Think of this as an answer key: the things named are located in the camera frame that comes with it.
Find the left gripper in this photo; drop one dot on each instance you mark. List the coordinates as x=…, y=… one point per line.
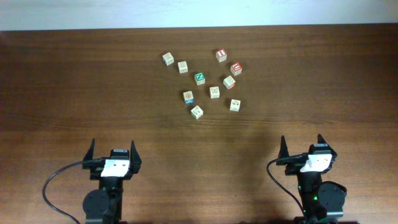
x=94, y=168

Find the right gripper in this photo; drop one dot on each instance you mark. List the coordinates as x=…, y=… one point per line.
x=292, y=162

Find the wooden car picture block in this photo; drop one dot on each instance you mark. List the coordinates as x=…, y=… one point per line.
x=235, y=105

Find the wooden block red side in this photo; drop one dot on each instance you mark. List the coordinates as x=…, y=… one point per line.
x=229, y=82

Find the wooden butterfly block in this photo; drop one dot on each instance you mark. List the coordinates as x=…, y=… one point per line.
x=214, y=92

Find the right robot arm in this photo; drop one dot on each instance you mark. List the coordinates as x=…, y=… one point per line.
x=322, y=201

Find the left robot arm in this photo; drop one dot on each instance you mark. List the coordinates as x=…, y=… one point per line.
x=105, y=204

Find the wooden block green side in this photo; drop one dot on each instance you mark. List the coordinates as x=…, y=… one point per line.
x=196, y=112

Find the wooden block blue side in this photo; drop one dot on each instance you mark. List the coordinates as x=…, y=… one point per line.
x=188, y=97

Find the red letter U block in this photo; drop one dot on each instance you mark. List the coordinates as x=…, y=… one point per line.
x=236, y=68

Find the wooden block far left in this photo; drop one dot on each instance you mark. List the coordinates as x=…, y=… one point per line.
x=168, y=58

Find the plain wooden picture block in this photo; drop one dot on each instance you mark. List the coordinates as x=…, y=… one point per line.
x=182, y=67

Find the green letter Z block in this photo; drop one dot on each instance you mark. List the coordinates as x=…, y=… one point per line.
x=199, y=78

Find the red letter I block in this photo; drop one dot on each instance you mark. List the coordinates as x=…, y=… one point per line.
x=221, y=55

